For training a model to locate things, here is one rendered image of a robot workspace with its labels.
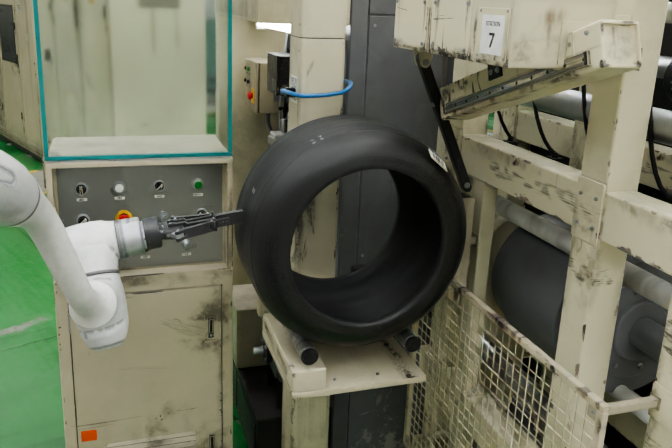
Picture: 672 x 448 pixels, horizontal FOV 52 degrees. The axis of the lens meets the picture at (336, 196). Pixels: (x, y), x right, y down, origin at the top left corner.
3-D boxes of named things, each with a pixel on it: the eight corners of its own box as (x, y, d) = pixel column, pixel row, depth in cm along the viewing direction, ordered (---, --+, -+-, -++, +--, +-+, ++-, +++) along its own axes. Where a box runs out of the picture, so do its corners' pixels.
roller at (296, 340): (270, 308, 204) (270, 293, 202) (285, 306, 205) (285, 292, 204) (301, 366, 172) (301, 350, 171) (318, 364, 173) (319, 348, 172)
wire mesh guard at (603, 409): (402, 442, 238) (417, 252, 220) (407, 441, 239) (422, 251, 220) (558, 678, 156) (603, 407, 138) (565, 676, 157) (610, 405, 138)
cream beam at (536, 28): (390, 47, 194) (393, -7, 190) (470, 49, 202) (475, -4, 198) (504, 69, 139) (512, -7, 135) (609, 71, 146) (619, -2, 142)
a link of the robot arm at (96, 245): (116, 223, 167) (125, 276, 164) (48, 235, 163) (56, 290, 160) (112, 212, 157) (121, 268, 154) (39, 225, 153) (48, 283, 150)
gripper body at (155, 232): (141, 225, 157) (182, 217, 160) (139, 214, 165) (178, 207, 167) (147, 255, 160) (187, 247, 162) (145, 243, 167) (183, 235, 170)
